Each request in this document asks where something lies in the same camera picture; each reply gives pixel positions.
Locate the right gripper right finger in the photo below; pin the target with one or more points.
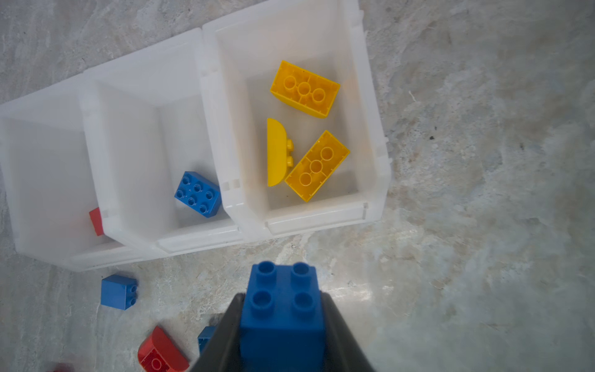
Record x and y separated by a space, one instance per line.
342 351

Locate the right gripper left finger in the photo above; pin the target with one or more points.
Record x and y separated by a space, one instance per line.
223 350

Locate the blue tall lego brick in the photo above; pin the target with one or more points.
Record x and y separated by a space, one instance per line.
282 325

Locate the blue square lego brick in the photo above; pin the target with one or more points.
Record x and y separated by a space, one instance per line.
199 194

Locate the red long lego brick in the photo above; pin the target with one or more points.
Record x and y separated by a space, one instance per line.
96 220

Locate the yellow long lego brick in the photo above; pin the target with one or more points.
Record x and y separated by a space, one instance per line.
317 166
303 90

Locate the yellow curved lego brick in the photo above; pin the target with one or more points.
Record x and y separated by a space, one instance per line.
279 148

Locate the dark blue lego brick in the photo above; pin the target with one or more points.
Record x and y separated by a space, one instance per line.
204 337

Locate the red curved lego brick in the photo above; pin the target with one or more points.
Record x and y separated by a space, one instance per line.
158 353

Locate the blue lego brick left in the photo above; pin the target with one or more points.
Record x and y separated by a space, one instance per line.
119 292

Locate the red lego brick near base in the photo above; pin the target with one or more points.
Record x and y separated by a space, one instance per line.
62 368

